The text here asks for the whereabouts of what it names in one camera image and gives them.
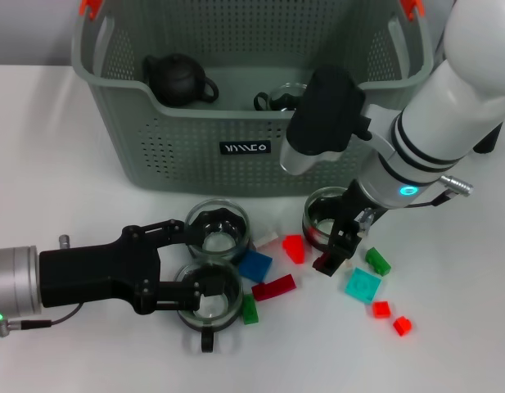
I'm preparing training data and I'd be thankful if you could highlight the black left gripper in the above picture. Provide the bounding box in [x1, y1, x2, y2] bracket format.
[38, 219, 225, 315]

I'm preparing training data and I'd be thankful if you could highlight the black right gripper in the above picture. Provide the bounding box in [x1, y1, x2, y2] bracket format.
[313, 179, 384, 276]

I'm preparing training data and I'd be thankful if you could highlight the cyan square toy plate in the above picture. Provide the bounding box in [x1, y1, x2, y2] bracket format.
[344, 267, 382, 304]

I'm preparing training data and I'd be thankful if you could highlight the grey perforated storage bin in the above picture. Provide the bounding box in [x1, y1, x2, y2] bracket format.
[70, 0, 435, 197]

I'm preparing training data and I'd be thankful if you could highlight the red sloped toy brick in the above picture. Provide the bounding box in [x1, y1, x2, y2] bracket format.
[282, 233, 309, 265]

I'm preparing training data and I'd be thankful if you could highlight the green toy brick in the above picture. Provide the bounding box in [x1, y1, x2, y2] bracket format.
[241, 293, 261, 326]
[365, 246, 392, 278]

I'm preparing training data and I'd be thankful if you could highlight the dark red long brick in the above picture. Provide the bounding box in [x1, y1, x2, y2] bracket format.
[250, 273, 297, 302]

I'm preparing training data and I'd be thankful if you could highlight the blue square toy plate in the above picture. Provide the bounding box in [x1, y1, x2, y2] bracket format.
[237, 250, 273, 283]

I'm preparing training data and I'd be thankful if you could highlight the dark clay teapot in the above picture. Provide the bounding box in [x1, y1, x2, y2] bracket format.
[142, 52, 219, 108]

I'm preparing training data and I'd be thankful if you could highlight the grey left wrist cable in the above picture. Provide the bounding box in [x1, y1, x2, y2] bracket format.
[0, 305, 83, 337]

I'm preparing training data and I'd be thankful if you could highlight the glass teapot black handle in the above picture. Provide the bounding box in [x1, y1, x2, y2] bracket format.
[471, 120, 505, 155]

